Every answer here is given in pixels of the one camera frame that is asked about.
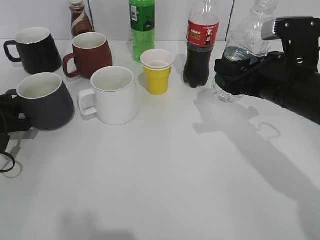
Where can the white mug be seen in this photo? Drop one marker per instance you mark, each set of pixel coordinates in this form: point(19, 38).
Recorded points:
point(113, 97)

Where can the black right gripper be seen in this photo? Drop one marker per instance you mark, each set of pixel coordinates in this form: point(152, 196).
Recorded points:
point(289, 79)

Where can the brown chocolate drink bottle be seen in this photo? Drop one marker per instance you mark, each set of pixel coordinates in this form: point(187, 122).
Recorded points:
point(80, 22)

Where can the clear water bottle green label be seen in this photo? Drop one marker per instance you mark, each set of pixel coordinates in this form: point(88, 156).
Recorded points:
point(246, 42)

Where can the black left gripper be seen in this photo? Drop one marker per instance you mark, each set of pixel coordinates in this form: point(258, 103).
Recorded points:
point(10, 121)

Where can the dark grey mug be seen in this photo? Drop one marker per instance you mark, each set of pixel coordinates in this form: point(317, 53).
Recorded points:
point(45, 100)

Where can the black mug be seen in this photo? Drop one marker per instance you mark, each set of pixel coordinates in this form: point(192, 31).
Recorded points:
point(36, 49)

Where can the brown red mug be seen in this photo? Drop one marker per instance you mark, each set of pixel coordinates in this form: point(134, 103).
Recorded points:
point(91, 52)

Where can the green soda bottle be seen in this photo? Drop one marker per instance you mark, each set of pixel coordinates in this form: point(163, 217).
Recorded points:
point(142, 15)

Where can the cola bottle red label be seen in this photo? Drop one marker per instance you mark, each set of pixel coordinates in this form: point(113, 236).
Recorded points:
point(201, 35)

